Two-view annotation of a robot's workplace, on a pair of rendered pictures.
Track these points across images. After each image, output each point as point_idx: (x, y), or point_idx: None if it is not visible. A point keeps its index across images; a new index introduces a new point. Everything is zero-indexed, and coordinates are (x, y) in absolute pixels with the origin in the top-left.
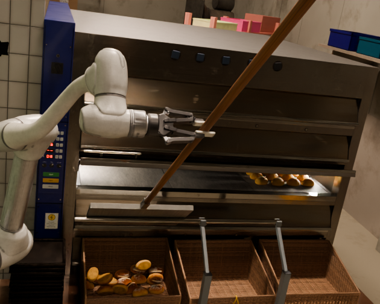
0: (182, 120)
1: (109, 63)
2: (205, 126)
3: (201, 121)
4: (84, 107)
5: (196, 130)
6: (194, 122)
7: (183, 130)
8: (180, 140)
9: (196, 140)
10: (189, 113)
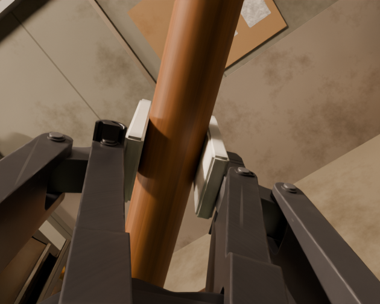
0: (117, 195)
1: None
2: (211, 82)
3: (137, 120)
4: None
5: (215, 154)
6: (136, 154)
7: (232, 215)
8: (362, 266)
9: (164, 278)
10: (38, 143)
